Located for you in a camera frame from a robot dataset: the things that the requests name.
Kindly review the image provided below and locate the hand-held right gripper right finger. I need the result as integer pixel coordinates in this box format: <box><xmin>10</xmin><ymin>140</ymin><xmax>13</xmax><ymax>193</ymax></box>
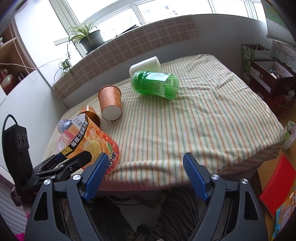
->
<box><xmin>183</xmin><ymin>152</ymin><xmax>273</xmax><ymax>241</ymax></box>

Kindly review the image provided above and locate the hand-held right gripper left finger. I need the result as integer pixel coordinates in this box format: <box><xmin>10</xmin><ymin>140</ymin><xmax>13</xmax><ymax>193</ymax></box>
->
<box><xmin>24</xmin><ymin>153</ymin><xmax>110</xmax><ymax>241</ymax></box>

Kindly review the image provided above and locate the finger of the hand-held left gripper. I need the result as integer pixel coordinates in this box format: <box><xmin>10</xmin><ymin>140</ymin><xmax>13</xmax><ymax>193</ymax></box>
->
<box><xmin>38</xmin><ymin>151</ymin><xmax>92</xmax><ymax>183</ymax></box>
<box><xmin>32</xmin><ymin>153</ymin><xmax>70</xmax><ymax>174</ymax></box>

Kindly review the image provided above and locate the orange paper cup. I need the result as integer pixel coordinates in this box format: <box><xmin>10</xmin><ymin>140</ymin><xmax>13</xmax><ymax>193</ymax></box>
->
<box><xmin>79</xmin><ymin>106</ymin><xmax>101</xmax><ymax>129</ymax></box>
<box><xmin>98</xmin><ymin>85</ymin><xmax>122</xmax><ymax>121</ymax></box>

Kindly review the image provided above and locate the white cup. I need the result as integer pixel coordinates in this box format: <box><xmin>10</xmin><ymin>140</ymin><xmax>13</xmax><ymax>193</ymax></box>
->
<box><xmin>129</xmin><ymin>56</ymin><xmax>162</xmax><ymax>77</ymax></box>

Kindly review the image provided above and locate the orange drink bottle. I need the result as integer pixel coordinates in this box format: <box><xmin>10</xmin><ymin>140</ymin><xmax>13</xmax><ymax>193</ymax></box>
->
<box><xmin>57</xmin><ymin>113</ymin><xmax>120</xmax><ymax>177</ymax></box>

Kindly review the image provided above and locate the striped tablecloth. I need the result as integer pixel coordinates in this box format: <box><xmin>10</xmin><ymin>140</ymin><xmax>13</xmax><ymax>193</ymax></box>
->
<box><xmin>43</xmin><ymin>54</ymin><xmax>284</xmax><ymax>193</ymax></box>

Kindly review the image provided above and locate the red vase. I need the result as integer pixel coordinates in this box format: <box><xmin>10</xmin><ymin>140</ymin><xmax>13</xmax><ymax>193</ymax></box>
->
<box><xmin>0</xmin><ymin>67</ymin><xmax>15</xmax><ymax>90</ymax></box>

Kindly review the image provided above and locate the red folder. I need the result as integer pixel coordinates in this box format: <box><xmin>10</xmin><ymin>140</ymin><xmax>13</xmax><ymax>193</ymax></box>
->
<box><xmin>259</xmin><ymin>155</ymin><xmax>296</xmax><ymax>218</ymax></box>

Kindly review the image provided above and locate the orange and blue book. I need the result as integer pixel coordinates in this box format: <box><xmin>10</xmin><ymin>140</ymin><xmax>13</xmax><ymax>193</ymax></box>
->
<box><xmin>270</xmin><ymin>188</ymin><xmax>296</xmax><ymax>241</ymax></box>

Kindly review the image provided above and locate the small hanging plant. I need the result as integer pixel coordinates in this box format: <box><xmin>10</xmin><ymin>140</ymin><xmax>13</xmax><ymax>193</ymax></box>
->
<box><xmin>54</xmin><ymin>43</ymin><xmax>74</xmax><ymax>80</ymax></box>

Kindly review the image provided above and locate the green plastic bottle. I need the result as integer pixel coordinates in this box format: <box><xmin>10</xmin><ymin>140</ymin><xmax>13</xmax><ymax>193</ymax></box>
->
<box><xmin>131</xmin><ymin>71</ymin><xmax>179</xmax><ymax>100</ymax></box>

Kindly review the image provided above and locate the wooden shelf cabinet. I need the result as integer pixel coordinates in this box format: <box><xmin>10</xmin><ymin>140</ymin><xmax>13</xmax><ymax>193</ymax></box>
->
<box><xmin>0</xmin><ymin>23</ymin><xmax>30</xmax><ymax>95</ymax></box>

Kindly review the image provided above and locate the potted spider plant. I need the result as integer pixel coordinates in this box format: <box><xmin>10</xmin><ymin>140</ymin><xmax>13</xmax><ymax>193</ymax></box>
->
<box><xmin>67</xmin><ymin>19</ymin><xmax>105</xmax><ymax>55</ymax></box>

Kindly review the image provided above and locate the dark brown cardboard box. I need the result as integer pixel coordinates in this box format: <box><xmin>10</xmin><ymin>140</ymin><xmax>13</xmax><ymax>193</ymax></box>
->
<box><xmin>250</xmin><ymin>60</ymin><xmax>296</xmax><ymax>114</ymax></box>

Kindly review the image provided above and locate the green paper bag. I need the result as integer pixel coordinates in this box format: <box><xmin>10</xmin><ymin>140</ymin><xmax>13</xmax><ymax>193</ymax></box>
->
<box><xmin>241</xmin><ymin>44</ymin><xmax>271</xmax><ymax>85</ymax></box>

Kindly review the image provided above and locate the checked windowsill cloth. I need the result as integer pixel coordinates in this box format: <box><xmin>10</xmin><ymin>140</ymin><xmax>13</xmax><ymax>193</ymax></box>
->
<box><xmin>53</xmin><ymin>14</ymin><xmax>200</xmax><ymax>109</ymax></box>

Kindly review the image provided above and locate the white lace cloth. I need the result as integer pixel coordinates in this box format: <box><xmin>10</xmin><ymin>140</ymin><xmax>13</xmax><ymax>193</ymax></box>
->
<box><xmin>269</xmin><ymin>38</ymin><xmax>296</xmax><ymax>72</ymax></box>

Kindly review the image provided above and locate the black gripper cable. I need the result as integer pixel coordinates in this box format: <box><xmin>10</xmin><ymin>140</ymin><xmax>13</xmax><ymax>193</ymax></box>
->
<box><xmin>3</xmin><ymin>114</ymin><xmax>19</xmax><ymax>139</ymax></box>

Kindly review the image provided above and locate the white cable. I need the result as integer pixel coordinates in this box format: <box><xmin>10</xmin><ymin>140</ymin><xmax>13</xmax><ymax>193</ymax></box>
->
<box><xmin>0</xmin><ymin>58</ymin><xmax>67</xmax><ymax>75</ymax></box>

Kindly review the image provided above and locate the white window frame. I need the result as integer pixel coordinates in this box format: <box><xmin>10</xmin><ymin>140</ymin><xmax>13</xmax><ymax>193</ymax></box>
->
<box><xmin>50</xmin><ymin>0</ymin><xmax>266</xmax><ymax>57</ymax></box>

